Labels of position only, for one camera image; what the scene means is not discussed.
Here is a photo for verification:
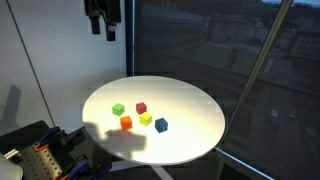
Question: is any round white table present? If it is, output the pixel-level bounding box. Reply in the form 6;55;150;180
82;76;225;165

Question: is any green cube block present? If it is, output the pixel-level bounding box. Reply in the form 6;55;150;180
112;103;125;116

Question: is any blue orange clamp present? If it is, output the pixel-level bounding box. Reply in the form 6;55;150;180
59;160;112;180
34;127;65;152

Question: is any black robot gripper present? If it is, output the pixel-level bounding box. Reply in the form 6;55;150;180
84;0;121;41

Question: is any blue orange clamp lower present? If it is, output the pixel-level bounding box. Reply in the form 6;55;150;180
59;160;112;180

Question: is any blue cube block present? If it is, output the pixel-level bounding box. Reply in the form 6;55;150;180
155;118;168;133

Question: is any white rounded object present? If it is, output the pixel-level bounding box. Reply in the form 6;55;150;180
0;154;23;180

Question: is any orange cube block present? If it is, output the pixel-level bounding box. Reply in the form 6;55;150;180
120;116;132;130

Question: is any magenta cube block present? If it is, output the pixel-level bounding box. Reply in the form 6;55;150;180
136;102;147;114

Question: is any yellow cube block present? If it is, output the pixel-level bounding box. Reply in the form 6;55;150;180
139;112;152;126

